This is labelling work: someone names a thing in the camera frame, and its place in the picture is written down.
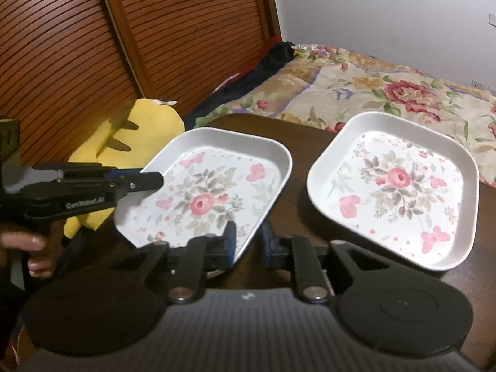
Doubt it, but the floral white tray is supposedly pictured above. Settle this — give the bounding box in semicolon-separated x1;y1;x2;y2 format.
307;112;479;271
113;128;293;259

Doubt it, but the person's left hand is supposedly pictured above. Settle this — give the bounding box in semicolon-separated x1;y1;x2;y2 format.
1;220;66;279

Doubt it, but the yellow plush toy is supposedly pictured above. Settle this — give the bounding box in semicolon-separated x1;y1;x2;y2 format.
62;97;186;240

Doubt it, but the wooden slatted headboard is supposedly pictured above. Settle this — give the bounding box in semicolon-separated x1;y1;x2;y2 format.
1;0;280;165

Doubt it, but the floral bed quilt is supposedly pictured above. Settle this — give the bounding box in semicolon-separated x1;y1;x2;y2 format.
194;45;495;186

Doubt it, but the dark clothes pile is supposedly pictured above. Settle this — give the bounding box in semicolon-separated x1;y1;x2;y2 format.
183;36;294;130

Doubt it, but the wall power strip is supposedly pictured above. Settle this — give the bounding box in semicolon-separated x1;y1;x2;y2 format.
471;80;496;96

